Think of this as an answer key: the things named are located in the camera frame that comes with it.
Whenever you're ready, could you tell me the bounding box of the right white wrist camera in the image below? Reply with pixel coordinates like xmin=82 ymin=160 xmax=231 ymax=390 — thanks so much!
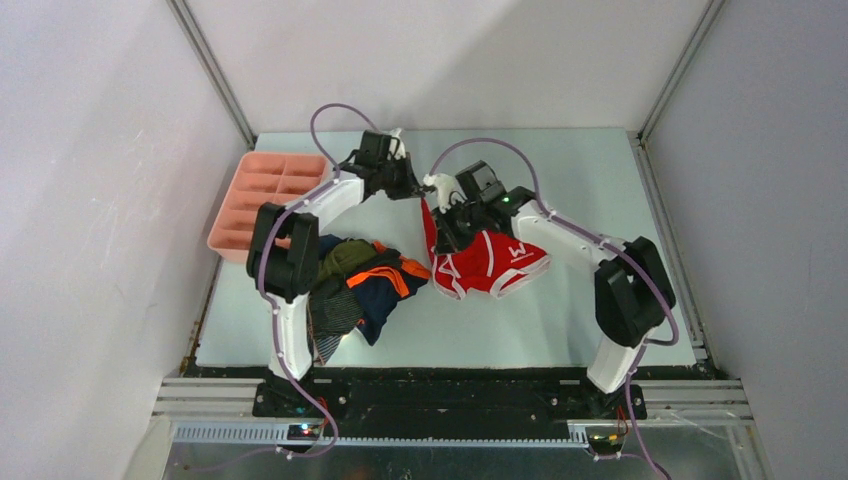
xmin=423 ymin=173 xmax=466 ymax=213

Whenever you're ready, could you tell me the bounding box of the aluminium corner post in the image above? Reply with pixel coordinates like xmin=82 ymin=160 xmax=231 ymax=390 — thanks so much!
xmin=167 ymin=0 xmax=258 ymax=150
xmin=636 ymin=0 xmax=727 ymax=147

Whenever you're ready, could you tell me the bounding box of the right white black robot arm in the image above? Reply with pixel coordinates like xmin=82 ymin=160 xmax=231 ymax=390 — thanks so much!
xmin=421 ymin=161 xmax=675 ymax=418

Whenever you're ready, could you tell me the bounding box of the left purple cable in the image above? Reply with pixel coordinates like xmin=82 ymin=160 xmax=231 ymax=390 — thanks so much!
xmin=255 ymin=102 xmax=382 ymax=462

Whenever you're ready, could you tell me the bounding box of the olive green underwear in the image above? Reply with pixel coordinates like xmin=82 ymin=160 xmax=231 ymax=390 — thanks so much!
xmin=317 ymin=239 xmax=378 ymax=283

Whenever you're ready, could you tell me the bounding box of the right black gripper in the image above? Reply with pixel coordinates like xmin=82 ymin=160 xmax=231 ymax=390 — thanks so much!
xmin=430 ymin=198 xmax=485 ymax=256

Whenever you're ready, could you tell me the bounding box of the grey slotted cable duct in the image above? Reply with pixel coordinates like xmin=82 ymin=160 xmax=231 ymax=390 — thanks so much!
xmin=173 ymin=421 xmax=589 ymax=448

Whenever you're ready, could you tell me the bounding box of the purple cable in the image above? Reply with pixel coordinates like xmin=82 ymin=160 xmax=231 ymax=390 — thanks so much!
xmin=427 ymin=137 xmax=682 ymax=480
xmin=255 ymin=102 xmax=382 ymax=462

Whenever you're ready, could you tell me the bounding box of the dark striped underwear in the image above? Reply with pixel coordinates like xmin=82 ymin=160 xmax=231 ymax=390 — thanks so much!
xmin=307 ymin=243 xmax=363 ymax=364

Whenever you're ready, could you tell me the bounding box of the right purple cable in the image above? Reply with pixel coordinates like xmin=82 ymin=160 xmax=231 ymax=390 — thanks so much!
xmin=427 ymin=137 xmax=682 ymax=480

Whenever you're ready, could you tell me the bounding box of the navy orange underwear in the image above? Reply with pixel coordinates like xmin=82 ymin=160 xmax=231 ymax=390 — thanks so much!
xmin=345 ymin=241 xmax=431 ymax=346

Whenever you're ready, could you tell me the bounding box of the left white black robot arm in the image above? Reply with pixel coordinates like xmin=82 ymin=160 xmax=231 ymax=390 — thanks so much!
xmin=246 ymin=129 xmax=424 ymax=417

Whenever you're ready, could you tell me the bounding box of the red white underwear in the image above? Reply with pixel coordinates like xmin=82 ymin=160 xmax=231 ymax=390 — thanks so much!
xmin=420 ymin=200 xmax=551 ymax=300

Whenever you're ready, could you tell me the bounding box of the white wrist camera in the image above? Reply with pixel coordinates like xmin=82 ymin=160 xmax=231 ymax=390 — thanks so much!
xmin=423 ymin=173 xmax=466 ymax=213
xmin=388 ymin=127 xmax=407 ymax=160

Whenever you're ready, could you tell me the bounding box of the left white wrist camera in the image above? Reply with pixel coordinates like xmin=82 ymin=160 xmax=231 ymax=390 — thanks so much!
xmin=388 ymin=127 xmax=407 ymax=160

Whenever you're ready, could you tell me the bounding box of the pink divided storage tray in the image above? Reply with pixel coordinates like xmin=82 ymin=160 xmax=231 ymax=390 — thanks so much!
xmin=207 ymin=151 xmax=331 ymax=264

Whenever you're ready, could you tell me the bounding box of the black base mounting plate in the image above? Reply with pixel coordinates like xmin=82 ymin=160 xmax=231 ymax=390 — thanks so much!
xmin=159 ymin=364 xmax=722 ymax=440

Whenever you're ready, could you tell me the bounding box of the left aluminium corner post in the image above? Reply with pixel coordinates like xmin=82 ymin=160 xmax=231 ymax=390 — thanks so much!
xmin=167 ymin=0 xmax=258 ymax=150

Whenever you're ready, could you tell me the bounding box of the right aluminium corner post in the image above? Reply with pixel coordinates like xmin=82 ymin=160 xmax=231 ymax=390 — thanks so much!
xmin=636 ymin=0 xmax=727 ymax=147

